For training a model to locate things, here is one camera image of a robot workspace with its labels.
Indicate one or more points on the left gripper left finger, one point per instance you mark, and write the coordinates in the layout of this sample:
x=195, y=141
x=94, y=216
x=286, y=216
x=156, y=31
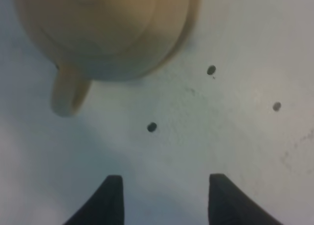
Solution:
x=105, y=207

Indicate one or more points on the beige ceramic teapot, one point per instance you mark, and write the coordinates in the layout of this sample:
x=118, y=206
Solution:
x=103, y=40

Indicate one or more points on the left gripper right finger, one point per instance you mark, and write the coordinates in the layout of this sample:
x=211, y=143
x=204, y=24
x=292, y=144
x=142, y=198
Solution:
x=228, y=205

